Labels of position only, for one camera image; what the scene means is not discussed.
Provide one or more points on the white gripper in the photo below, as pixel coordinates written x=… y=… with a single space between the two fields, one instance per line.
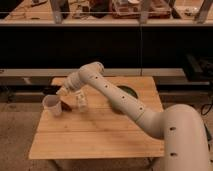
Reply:
x=72 y=83

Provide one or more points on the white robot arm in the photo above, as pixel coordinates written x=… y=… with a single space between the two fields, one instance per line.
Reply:
x=180 y=126

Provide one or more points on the white ceramic cup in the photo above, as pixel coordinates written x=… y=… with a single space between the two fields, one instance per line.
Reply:
x=52 y=104

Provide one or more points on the clear glass bottle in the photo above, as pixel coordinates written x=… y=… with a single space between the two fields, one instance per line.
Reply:
x=81 y=100

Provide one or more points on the brown crumpled object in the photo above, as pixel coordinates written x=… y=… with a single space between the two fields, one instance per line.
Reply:
x=65 y=106

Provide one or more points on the wooden table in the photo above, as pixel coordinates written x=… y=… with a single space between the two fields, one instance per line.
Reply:
x=95 y=132

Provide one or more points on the green round plate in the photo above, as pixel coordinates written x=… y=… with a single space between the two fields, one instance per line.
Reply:
x=128 y=90

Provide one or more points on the long workbench shelf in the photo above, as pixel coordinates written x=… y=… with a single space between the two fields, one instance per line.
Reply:
x=106 y=13

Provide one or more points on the black box on right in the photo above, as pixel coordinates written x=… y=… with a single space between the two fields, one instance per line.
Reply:
x=198 y=69

